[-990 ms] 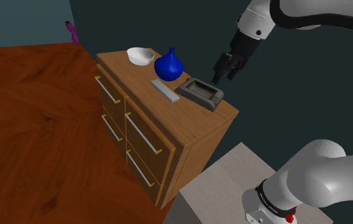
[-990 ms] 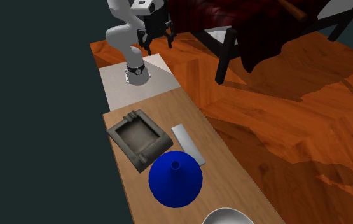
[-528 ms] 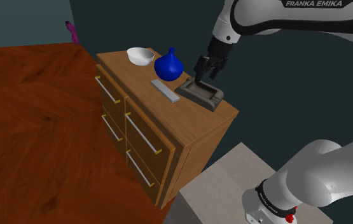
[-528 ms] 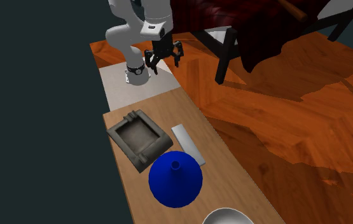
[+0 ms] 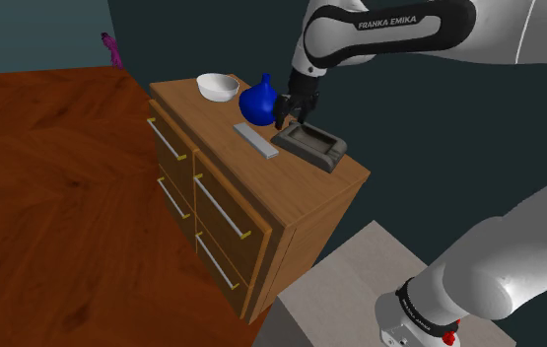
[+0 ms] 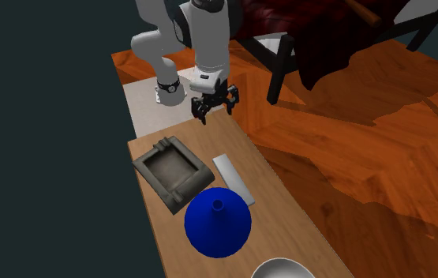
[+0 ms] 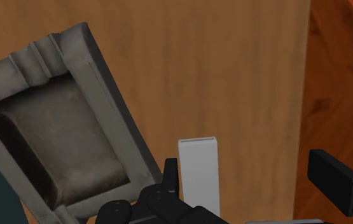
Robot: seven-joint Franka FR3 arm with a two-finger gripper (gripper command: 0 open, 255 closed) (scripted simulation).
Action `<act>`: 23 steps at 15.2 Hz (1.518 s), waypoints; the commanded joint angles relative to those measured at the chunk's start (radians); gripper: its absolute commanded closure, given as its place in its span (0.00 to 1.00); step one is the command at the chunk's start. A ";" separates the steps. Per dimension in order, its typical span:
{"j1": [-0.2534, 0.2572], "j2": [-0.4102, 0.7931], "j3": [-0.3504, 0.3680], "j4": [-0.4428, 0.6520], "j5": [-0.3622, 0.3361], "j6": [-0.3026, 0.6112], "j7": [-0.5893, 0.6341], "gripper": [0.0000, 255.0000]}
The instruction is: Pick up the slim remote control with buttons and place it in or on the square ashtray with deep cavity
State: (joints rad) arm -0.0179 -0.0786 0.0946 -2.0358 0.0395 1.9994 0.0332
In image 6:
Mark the white bowl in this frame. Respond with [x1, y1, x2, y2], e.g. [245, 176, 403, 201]
[249, 257, 316, 278]

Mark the light wooden table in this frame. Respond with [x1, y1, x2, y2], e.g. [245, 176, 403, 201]
[127, 108, 355, 278]

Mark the pale grey robot stand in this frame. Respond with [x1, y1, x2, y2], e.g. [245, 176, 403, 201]
[122, 66, 230, 139]

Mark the blue cone-shaped vase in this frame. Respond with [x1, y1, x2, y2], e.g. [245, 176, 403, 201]
[184, 187, 253, 259]

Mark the grey square ashtray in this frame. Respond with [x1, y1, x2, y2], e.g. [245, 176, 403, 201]
[132, 135, 216, 216]

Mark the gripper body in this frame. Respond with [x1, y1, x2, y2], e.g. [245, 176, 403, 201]
[201, 81, 230, 111]

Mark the white flat rectangular bar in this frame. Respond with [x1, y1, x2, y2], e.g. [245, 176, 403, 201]
[212, 153, 256, 207]

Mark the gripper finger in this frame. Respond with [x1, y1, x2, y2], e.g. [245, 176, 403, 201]
[223, 85, 241, 116]
[190, 96, 215, 126]

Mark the black armchair with red cloth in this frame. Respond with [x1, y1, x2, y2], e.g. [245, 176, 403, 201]
[229, 0, 438, 106]

